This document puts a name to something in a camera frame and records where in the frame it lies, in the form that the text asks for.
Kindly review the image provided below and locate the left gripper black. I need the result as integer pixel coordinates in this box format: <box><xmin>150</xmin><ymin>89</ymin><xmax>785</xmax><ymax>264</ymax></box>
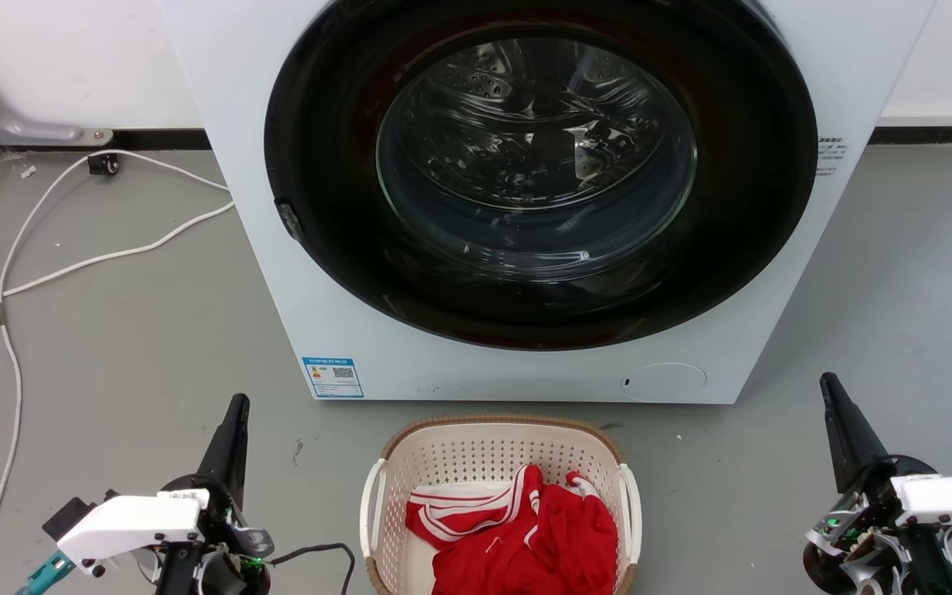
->
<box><xmin>159</xmin><ymin>394</ymin><xmax>276</xmax><ymax>595</ymax></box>

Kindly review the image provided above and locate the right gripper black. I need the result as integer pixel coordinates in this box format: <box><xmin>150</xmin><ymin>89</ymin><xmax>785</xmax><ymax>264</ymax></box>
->
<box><xmin>802</xmin><ymin>372</ymin><xmax>952</xmax><ymax>595</ymax></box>

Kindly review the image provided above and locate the cream perforated plastic laundry basket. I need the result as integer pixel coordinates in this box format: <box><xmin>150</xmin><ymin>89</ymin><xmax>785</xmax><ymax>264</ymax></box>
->
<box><xmin>359</xmin><ymin>414</ymin><xmax>644</xmax><ymax>595</ymax></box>

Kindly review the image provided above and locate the blue white energy label sticker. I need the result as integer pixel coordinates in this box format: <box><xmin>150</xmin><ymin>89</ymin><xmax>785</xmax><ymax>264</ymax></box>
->
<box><xmin>302</xmin><ymin>356</ymin><xmax>365</xmax><ymax>400</ymax></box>

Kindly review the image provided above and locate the white front-load washing machine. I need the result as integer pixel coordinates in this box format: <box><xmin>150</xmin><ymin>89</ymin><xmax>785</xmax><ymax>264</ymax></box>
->
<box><xmin>158</xmin><ymin>0</ymin><xmax>937</xmax><ymax>406</ymax></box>

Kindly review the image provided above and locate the black round washer door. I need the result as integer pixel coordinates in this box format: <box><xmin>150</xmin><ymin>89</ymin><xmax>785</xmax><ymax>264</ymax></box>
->
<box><xmin>264</xmin><ymin>0</ymin><xmax>820</xmax><ymax>351</ymax></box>

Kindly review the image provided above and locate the small grey text sticker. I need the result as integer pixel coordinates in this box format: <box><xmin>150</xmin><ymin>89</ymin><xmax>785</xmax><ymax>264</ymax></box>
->
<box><xmin>816</xmin><ymin>137</ymin><xmax>847</xmax><ymax>178</ymax></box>

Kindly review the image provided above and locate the red garment with white stripes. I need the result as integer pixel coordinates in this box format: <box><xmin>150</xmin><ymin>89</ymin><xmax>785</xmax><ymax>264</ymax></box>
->
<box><xmin>404</xmin><ymin>464</ymin><xmax>620</xmax><ymax>595</ymax></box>

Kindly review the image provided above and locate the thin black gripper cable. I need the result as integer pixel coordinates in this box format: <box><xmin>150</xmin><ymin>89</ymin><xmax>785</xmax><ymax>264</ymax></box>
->
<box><xmin>268</xmin><ymin>542</ymin><xmax>357</xmax><ymax>595</ymax></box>

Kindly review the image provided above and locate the teal cable connector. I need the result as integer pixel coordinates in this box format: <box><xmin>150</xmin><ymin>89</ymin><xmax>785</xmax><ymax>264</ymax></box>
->
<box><xmin>15</xmin><ymin>552</ymin><xmax>77</xmax><ymax>595</ymax></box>

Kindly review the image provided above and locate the white power cable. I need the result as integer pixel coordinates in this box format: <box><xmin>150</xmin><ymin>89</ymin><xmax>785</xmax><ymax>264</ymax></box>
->
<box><xmin>0</xmin><ymin>201</ymin><xmax>236</xmax><ymax>317</ymax></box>

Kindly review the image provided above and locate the white hose cable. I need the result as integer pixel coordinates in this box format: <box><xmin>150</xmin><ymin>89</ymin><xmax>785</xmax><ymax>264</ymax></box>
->
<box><xmin>0</xmin><ymin>149</ymin><xmax>232</xmax><ymax>595</ymax></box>

